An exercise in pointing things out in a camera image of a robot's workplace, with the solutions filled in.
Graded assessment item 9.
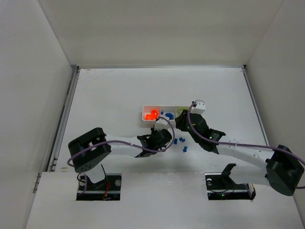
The blue arch lego piece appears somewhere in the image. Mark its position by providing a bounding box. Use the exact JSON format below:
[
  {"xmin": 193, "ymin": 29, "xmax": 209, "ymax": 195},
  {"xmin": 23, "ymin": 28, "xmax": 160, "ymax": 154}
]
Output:
[{"xmin": 165, "ymin": 113, "xmax": 174, "ymax": 120}]

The orange ring lego piece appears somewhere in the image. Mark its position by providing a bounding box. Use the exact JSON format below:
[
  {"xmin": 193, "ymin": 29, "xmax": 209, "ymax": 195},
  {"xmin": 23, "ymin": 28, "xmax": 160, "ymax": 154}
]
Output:
[{"xmin": 144, "ymin": 114, "xmax": 156, "ymax": 121}]

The orange dome lego piece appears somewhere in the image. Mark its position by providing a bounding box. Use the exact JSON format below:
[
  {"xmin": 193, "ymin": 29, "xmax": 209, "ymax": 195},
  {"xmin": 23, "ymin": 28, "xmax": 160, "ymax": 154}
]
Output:
[{"xmin": 151, "ymin": 110, "xmax": 159, "ymax": 118}]

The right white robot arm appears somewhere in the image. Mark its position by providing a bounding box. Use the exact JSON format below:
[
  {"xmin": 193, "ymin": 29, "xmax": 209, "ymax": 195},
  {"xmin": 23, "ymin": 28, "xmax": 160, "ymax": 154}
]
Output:
[{"xmin": 175, "ymin": 110, "xmax": 305, "ymax": 196}]

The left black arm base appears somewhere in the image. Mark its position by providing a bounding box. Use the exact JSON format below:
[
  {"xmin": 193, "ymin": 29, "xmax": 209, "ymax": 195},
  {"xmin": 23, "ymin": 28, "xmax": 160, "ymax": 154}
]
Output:
[{"xmin": 76, "ymin": 165, "xmax": 122, "ymax": 201}]

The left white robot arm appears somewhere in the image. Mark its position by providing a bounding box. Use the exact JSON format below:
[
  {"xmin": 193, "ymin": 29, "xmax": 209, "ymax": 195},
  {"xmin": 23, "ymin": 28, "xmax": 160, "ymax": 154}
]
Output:
[{"xmin": 67, "ymin": 127, "xmax": 175, "ymax": 184}]

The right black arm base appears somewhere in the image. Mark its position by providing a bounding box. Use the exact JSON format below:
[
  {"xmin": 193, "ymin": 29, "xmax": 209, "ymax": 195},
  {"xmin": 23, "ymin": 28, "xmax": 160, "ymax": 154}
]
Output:
[{"xmin": 205, "ymin": 163, "xmax": 256, "ymax": 200}]

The white three-compartment tray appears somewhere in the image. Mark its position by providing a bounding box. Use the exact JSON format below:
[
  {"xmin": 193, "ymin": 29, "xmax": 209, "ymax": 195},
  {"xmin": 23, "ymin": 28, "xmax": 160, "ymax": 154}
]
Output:
[{"xmin": 142, "ymin": 105, "xmax": 188, "ymax": 127}]

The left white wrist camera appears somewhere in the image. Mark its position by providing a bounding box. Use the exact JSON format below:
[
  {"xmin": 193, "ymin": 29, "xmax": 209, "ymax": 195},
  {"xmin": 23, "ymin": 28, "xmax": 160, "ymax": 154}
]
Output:
[{"xmin": 154, "ymin": 117, "xmax": 170, "ymax": 130}]

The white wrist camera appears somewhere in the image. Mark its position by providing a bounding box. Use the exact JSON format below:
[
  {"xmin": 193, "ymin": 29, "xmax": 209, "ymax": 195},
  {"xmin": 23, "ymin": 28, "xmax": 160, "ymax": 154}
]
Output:
[
  {"xmin": 154, "ymin": 117, "xmax": 170, "ymax": 130},
  {"xmin": 190, "ymin": 100, "xmax": 206, "ymax": 115}
]

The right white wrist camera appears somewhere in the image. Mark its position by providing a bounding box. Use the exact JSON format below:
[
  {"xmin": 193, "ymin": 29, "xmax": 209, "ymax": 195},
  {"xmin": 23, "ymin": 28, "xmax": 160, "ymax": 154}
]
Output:
[{"xmin": 190, "ymin": 100, "xmax": 206, "ymax": 115}]

